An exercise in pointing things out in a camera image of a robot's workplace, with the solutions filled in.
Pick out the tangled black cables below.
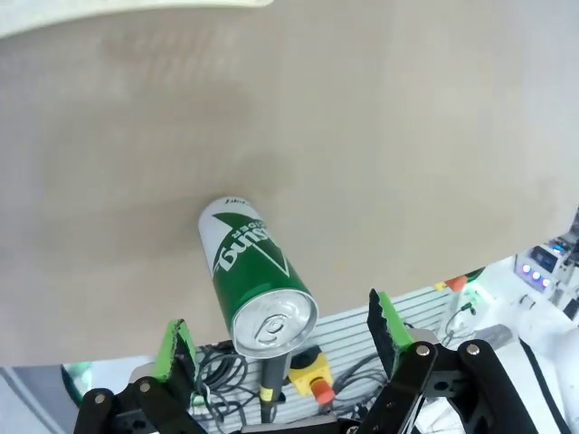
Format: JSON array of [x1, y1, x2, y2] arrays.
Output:
[[193, 342, 290, 424]]

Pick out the green white soda can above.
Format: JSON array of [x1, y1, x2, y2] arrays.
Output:
[[197, 194, 319, 361]]

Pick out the black enabling switch handle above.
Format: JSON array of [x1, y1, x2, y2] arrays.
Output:
[[258, 354, 293, 424]]

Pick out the control box with blue lights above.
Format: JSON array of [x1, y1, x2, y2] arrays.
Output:
[[513, 246, 567, 291]]

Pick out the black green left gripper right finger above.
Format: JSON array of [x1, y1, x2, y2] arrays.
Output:
[[359, 289, 542, 434]]

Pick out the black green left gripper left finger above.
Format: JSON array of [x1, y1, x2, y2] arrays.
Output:
[[74, 318, 214, 434]]

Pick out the cream plastic shopping basket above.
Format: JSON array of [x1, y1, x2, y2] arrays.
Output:
[[0, 0, 275, 42]]

